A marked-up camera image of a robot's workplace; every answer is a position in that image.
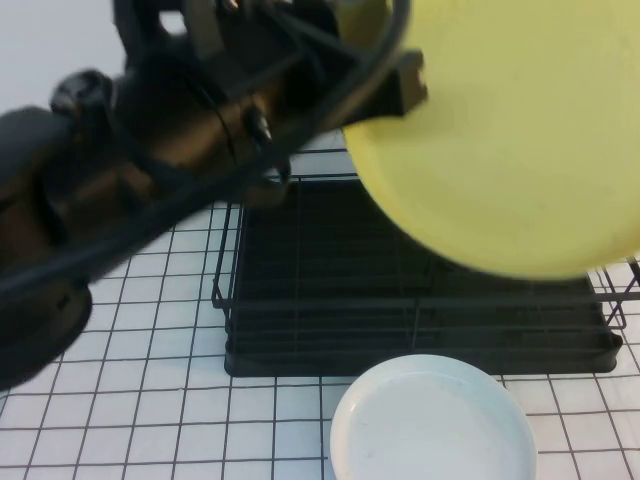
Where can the black plastic drip tray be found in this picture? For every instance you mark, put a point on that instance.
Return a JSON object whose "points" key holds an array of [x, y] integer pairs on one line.
{"points": [[325, 250]]}

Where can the white round plate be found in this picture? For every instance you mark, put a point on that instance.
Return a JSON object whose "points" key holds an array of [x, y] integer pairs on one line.
{"points": [[430, 425]]}

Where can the white black-grid tablecloth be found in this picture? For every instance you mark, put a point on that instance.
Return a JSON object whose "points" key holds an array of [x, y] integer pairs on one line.
{"points": [[150, 400]]}

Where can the yellow round plate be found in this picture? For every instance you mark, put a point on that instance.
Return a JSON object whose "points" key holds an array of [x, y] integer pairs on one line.
{"points": [[500, 150]]}

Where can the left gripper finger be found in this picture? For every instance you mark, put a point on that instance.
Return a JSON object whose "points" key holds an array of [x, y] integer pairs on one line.
{"points": [[407, 85]]}

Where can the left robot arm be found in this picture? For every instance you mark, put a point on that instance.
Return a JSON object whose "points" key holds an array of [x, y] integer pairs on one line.
{"points": [[75, 200]]}

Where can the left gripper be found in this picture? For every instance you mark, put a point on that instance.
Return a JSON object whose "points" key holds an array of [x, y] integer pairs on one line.
{"points": [[240, 50]]}

